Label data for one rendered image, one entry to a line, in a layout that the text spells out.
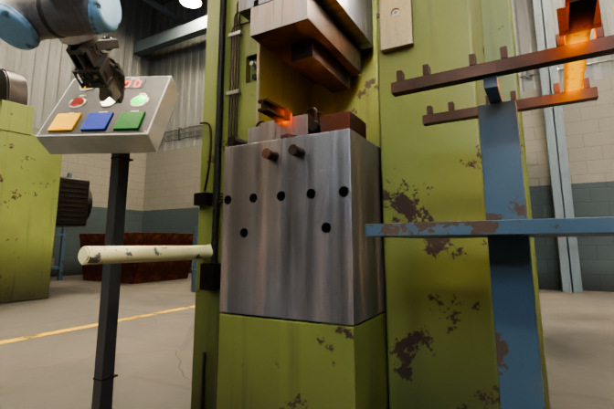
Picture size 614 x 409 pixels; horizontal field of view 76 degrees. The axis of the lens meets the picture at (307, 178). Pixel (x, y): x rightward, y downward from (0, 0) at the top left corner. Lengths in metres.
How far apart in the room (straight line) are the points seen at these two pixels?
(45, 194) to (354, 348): 5.22
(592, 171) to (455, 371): 6.00
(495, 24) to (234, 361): 1.40
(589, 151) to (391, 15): 5.93
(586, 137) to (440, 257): 6.06
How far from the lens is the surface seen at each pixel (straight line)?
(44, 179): 5.86
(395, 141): 1.11
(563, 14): 0.66
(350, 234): 0.90
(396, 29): 1.20
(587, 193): 6.88
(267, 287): 1.01
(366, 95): 1.56
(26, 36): 0.96
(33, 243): 5.79
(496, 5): 1.70
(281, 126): 1.11
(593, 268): 6.84
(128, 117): 1.30
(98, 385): 1.44
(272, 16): 1.27
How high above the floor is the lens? 0.65
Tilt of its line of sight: 9 degrees up
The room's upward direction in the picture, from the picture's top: straight up
